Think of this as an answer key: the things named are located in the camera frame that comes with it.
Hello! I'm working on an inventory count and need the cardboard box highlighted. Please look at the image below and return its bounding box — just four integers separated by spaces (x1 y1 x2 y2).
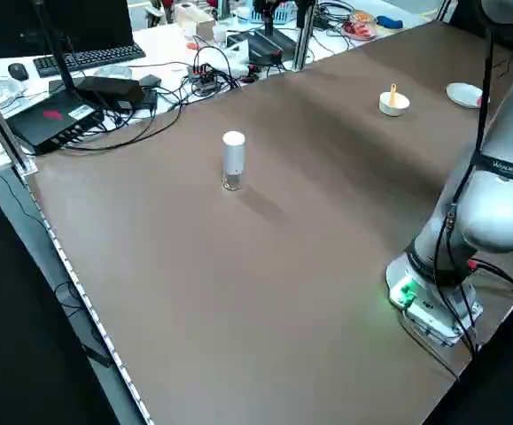
174 6 217 39

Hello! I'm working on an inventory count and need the clear glass dish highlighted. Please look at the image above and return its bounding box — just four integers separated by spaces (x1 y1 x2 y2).
92 65 134 83

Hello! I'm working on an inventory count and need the black power supply box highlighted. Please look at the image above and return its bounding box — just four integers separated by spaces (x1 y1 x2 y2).
246 27 299 66

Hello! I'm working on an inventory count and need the black stand pole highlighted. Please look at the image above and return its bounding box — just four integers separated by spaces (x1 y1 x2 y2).
34 0 82 97

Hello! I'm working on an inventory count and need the pink plate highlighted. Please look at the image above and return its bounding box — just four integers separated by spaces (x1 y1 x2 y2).
342 16 378 42

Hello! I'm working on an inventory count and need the white plate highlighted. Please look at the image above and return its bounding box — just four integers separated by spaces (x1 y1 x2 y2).
445 81 490 109

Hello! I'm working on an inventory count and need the aluminium frame post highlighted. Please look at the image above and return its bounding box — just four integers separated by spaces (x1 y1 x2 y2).
291 0 318 73

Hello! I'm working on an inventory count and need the hub with red plugs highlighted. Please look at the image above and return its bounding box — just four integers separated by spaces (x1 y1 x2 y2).
187 63 235 95

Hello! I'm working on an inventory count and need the blue plastic basket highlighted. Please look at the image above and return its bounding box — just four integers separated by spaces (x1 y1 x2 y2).
247 0 296 24

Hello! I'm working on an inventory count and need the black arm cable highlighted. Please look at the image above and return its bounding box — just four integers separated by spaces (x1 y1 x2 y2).
431 24 495 289

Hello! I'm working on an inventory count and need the blue cloth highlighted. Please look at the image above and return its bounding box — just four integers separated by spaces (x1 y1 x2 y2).
376 14 404 30

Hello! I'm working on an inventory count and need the clear plastic container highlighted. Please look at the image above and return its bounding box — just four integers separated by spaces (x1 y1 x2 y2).
0 75 29 110

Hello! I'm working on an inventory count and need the black power brick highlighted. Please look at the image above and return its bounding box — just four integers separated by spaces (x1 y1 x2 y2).
74 75 146 112

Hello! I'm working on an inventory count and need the black computer monitor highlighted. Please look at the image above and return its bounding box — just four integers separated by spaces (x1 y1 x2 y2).
0 0 136 59

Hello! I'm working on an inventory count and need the white bowl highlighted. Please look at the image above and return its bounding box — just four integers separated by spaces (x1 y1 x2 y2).
378 91 411 118

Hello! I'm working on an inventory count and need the black box with red logo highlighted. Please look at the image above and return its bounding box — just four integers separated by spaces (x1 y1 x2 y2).
5 88 106 156

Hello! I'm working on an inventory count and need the black computer mouse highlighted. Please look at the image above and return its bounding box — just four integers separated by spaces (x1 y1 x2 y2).
7 62 30 82

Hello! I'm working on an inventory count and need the black keyboard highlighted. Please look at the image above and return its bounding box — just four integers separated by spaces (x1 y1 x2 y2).
32 44 147 79

